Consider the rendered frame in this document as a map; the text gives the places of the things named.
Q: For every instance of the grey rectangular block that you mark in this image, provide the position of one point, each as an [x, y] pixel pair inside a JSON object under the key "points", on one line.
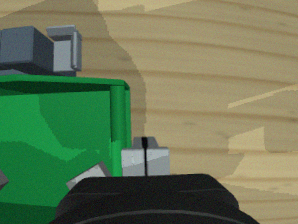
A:
{"points": [[3, 179], [98, 170]]}

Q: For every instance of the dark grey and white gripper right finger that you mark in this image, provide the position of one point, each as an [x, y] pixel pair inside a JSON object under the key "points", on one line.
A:
{"points": [[157, 159]]}

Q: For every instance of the green bin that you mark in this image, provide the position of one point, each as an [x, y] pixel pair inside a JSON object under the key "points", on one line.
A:
{"points": [[53, 128]]}

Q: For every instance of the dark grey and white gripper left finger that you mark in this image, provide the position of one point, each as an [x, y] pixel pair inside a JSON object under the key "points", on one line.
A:
{"points": [[132, 159]]}

